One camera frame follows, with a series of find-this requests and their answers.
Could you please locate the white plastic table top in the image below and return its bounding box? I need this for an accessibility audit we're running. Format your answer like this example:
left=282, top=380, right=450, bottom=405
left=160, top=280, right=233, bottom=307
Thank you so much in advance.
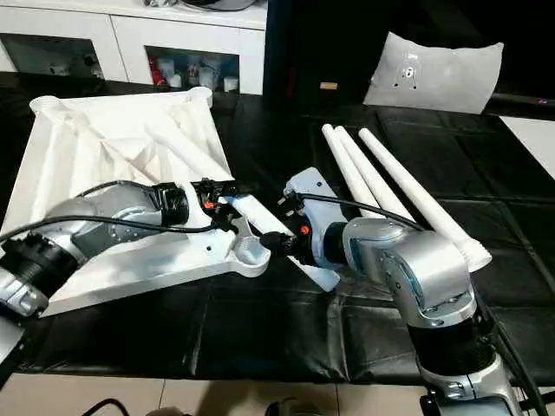
left=0, top=87, right=272, bottom=318

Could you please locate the black box with yellow label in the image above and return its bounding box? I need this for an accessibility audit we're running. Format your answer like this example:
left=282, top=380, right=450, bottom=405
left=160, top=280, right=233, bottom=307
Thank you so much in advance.
left=263, top=0, right=393, bottom=98

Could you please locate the dark grey robot foot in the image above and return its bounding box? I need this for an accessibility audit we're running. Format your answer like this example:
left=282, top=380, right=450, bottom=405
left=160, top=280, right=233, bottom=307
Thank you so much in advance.
left=263, top=398, right=323, bottom=416

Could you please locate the white cabinet with glass doors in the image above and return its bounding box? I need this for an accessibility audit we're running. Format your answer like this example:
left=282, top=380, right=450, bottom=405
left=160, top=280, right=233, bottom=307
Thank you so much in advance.
left=0, top=0, right=268, bottom=96

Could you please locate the white plastic bag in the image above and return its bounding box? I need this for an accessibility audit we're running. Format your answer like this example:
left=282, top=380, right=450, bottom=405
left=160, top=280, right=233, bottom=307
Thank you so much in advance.
left=363, top=32, right=505, bottom=116

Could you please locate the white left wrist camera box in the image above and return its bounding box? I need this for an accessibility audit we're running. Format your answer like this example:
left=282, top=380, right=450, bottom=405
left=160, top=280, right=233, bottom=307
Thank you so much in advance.
left=178, top=182, right=218, bottom=233

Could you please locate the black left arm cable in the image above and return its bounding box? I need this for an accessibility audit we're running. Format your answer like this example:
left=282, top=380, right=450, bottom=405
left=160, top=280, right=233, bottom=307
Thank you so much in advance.
left=0, top=179, right=218, bottom=248

